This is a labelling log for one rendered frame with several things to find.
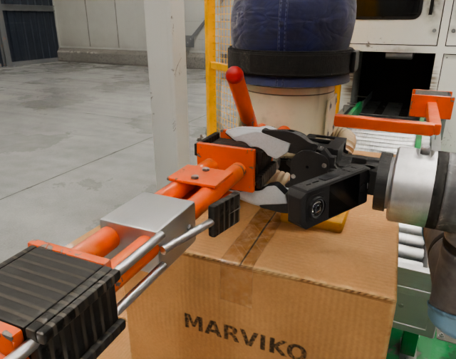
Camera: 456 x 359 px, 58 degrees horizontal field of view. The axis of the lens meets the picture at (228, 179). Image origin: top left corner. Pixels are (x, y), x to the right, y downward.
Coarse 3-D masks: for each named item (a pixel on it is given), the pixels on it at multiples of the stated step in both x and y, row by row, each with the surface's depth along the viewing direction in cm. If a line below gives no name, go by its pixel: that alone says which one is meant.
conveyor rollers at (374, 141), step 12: (360, 132) 271; (372, 132) 275; (384, 132) 273; (396, 132) 277; (360, 144) 247; (372, 144) 251; (384, 144) 249; (396, 144) 247; (408, 144) 251; (408, 228) 150; (420, 228) 149; (408, 240) 142; (420, 240) 141; (408, 252) 134; (420, 252) 133; (420, 264) 126
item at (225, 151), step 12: (216, 132) 60; (204, 144) 54; (216, 144) 54; (228, 144) 58; (240, 144) 58; (204, 156) 54; (216, 156) 54; (228, 156) 53; (240, 156) 52; (252, 156) 51; (264, 156) 53; (252, 168) 52; (264, 168) 56; (240, 180) 53; (252, 180) 53; (264, 180) 54; (252, 192) 53
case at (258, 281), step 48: (240, 240) 61; (288, 240) 61; (336, 240) 62; (384, 240) 62; (192, 288) 60; (240, 288) 57; (288, 288) 54; (336, 288) 51; (384, 288) 50; (144, 336) 68; (192, 336) 64; (240, 336) 60; (288, 336) 57; (336, 336) 54; (384, 336) 51
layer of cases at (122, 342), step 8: (88, 232) 146; (80, 240) 141; (120, 288) 116; (120, 296) 112; (120, 336) 98; (128, 336) 98; (112, 344) 96; (120, 344) 96; (128, 344) 96; (104, 352) 94; (112, 352) 94; (120, 352) 94; (128, 352) 94
